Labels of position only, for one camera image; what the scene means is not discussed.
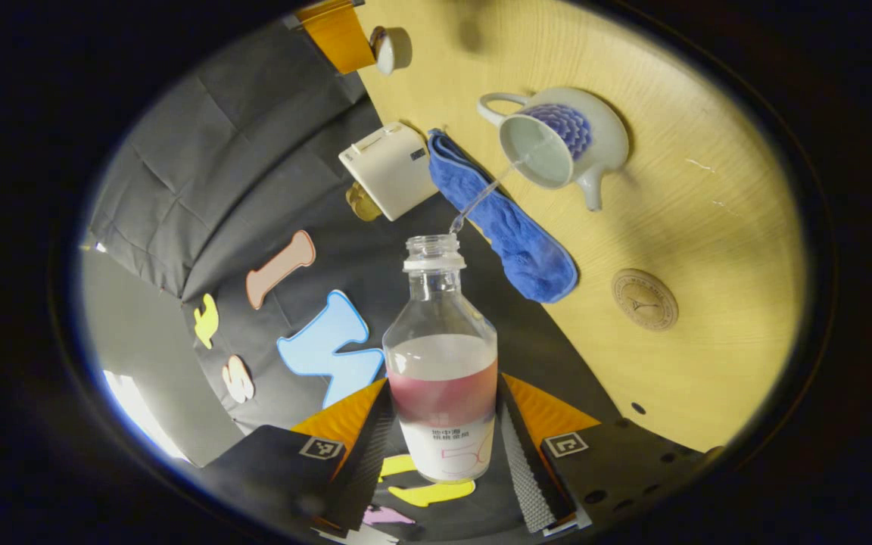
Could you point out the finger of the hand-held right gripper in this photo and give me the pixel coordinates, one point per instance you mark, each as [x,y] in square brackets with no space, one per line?
[337,38]

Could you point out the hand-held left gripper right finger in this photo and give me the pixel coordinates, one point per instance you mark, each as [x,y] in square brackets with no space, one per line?
[519,469]

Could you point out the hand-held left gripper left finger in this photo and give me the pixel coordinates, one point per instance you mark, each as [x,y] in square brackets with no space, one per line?
[372,462]

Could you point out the clear water bottle pink label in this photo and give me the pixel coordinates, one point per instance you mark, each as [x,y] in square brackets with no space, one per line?
[440,393]

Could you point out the round wooden coaster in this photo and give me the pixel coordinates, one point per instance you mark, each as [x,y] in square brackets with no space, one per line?
[644,300]

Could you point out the white teacup blue pattern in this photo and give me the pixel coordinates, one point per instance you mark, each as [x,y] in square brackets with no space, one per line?
[602,129]

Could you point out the white toaster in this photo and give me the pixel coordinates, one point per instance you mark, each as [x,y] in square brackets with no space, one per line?
[390,170]

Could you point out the toasted bread slice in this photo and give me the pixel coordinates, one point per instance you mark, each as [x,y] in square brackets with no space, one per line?
[362,204]

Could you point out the blue towel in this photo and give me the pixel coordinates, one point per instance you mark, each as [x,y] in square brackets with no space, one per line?
[512,227]

